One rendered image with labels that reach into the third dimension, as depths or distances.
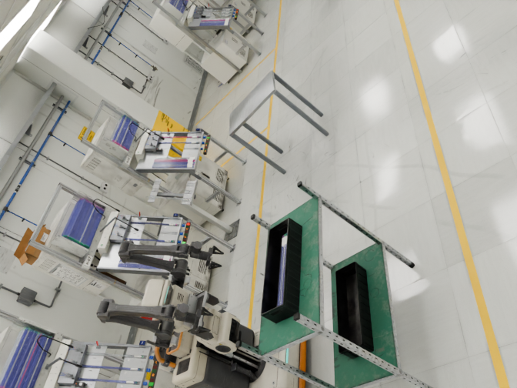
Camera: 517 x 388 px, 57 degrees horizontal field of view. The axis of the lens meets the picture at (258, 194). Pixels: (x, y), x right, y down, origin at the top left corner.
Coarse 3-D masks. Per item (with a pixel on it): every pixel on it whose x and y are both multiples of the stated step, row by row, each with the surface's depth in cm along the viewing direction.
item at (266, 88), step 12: (264, 84) 505; (288, 84) 521; (252, 96) 513; (264, 96) 486; (300, 96) 527; (240, 108) 524; (252, 108) 495; (312, 108) 537; (240, 120) 504; (312, 120) 501; (252, 132) 554; (324, 132) 509; (264, 156) 526; (276, 168) 536
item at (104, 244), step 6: (114, 216) 502; (114, 222) 496; (108, 228) 491; (102, 234) 486; (108, 234) 486; (102, 240) 480; (108, 240) 483; (102, 246) 475; (108, 246) 484; (102, 252) 478
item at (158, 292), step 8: (152, 280) 304; (160, 280) 304; (168, 280) 304; (152, 288) 300; (160, 288) 300; (168, 288) 304; (144, 296) 297; (152, 296) 296; (160, 296) 296; (168, 296) 304; (144, 304) 293; (152, 304) 292; (160, 304) 292
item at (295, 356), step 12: (288, 348) 346; (300, 348) 356; (288, 360) 341; (300, 360) 350; (264, 372) 348; (276, 372) 338; (288, 372) 336; (252, 384) 351; (264, 384) 341; (276, 384) 331; (288, 384) 330; (300, 384) 338
